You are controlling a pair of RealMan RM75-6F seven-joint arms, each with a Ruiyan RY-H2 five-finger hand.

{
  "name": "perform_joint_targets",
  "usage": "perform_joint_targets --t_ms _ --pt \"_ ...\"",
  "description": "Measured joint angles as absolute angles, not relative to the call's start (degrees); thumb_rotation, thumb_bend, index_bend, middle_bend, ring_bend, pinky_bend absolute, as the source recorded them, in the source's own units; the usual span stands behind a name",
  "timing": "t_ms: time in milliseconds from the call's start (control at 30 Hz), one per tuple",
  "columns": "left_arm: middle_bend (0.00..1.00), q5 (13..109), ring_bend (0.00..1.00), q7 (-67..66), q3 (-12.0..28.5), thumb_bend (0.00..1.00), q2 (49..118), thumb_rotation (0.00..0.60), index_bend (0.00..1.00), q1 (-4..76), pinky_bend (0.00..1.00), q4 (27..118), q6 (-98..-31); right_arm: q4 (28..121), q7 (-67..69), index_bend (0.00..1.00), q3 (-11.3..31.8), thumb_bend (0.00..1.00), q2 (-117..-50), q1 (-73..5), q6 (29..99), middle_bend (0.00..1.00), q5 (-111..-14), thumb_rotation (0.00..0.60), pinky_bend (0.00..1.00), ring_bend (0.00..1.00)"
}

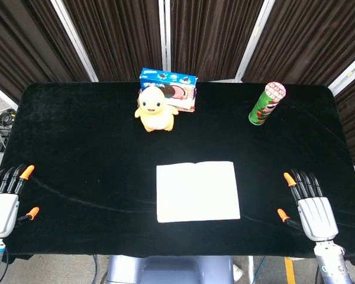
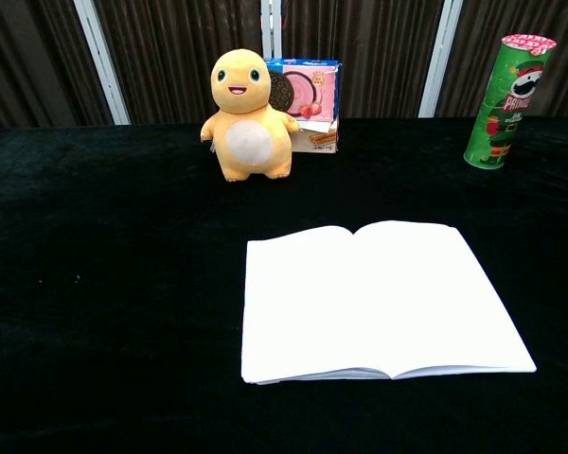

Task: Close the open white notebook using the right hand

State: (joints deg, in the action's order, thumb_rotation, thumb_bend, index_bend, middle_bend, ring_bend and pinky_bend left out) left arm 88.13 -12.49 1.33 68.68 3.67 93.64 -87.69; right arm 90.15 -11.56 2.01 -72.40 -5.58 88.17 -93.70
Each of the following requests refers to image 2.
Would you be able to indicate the blue Oreo cookie box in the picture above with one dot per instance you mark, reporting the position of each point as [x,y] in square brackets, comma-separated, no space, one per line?
[312,90]

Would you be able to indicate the green Pringles can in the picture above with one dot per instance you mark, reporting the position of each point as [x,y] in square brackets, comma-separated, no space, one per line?
[499,118]

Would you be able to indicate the black velvet tablecloth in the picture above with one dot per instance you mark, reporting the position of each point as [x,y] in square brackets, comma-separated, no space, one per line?
[99,284]

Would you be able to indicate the white book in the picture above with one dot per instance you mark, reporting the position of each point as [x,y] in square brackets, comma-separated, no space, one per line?
[360,302]

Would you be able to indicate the yellow plush dinosaur toy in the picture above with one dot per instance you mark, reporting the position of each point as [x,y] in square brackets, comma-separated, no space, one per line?
[248,118]

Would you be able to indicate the white screen frame post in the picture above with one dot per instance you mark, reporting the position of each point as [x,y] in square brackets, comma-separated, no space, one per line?
[101,61]
[277,28]
[440,59]

